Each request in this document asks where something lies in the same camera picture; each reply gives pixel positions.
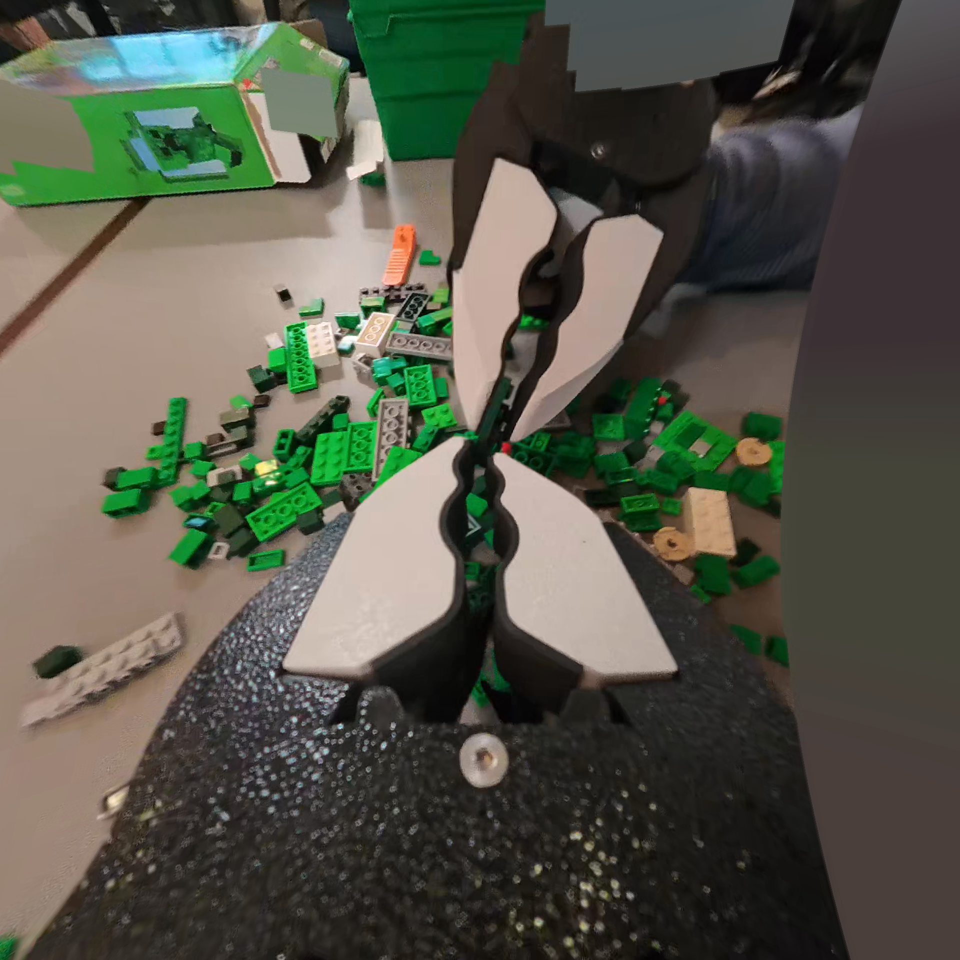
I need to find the long grey toy plate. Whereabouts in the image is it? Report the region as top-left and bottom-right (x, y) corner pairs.
(18, 611), (185, 730)

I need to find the white paper slip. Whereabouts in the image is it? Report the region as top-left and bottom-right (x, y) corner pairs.
(346, 120), (387, 181)

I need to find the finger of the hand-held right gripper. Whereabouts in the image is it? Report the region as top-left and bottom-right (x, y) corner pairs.
(512, 213), (667, 445)
(448, 156), (562, 436)

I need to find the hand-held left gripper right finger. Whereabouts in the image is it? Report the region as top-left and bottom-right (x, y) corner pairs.
(486, 450), (681, 717)

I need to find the wide green toy plate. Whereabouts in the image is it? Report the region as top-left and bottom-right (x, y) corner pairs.
(283, 321), (320, 395)

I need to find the person's blue knit clothing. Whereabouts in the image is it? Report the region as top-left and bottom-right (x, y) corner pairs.
(675, 105), (864, 294)

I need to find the green plastic crate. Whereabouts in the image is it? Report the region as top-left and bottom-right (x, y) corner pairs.
(348, 0), (549, 162)

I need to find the pile of green toy bricks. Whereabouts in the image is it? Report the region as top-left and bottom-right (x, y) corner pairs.
(101, 251), (790, 670)

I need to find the orange brick separator tool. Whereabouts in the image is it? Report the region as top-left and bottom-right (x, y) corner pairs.
(381, 223), (418, 288)

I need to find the tan toy block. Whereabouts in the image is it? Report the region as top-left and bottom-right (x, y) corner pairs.
(681, 487), (738, 560)

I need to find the dark green toy plate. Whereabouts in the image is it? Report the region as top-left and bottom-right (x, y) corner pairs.
(474, 375), (519, 444)

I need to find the long green toy plate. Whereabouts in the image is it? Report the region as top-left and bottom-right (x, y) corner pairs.
(161, 396), (190, 485)

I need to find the green cardboard toy box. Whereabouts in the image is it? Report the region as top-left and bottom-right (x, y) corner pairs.
(0, 21), (352, 207)

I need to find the dark green toy block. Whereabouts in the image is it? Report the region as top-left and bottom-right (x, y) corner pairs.
(31, 645), (85, 680)

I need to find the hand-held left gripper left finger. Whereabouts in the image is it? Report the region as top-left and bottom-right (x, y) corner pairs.
(282, 435), (490, 723)

